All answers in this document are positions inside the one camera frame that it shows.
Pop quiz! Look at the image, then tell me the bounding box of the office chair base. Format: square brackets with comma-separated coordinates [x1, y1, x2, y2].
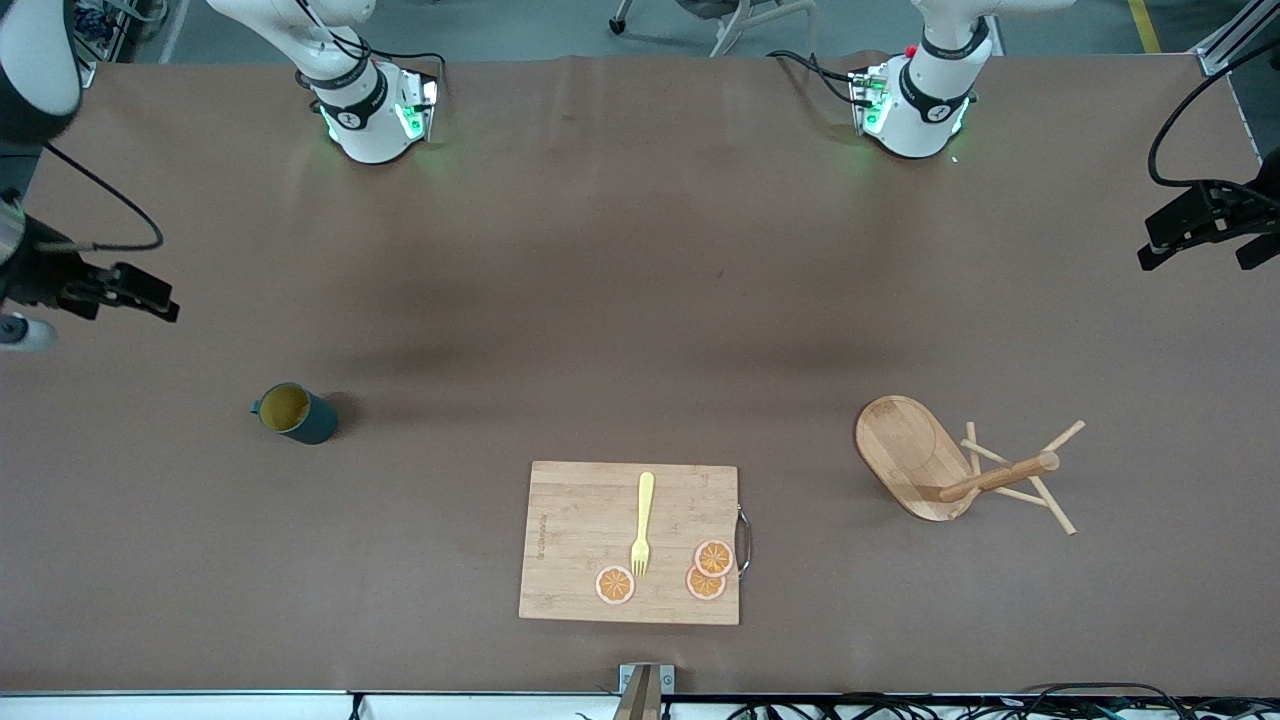
[610, 0, 816, 58]

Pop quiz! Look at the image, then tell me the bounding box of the aluminium camera post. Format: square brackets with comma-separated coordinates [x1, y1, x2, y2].
[618, 663, 676, 720]

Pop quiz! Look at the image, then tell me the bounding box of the yellow plastic fork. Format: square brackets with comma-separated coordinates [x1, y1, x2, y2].
[630, 472, 656, 579]

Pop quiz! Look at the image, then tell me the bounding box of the brown table cover mat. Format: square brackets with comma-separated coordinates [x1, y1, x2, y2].
[0, 52, 1280, 698]

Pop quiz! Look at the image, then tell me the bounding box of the black arm base cable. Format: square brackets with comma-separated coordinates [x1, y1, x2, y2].
[767, 48, 866, 109]
[295, 0, 448, 111]

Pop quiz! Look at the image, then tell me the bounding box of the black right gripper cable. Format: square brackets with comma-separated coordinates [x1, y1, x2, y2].
[40, 140, 165, 253]

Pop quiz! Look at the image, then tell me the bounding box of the wooden cup rack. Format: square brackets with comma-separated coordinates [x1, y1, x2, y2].
[855, 395, 1087, 536]

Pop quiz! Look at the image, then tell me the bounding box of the teal cup yellow inside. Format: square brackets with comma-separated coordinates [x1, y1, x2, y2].
[250, 382, 339, 446]

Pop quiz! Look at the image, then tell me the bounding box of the bamboo cutting board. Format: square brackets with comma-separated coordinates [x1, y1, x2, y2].
[518, 460, 753, 627]

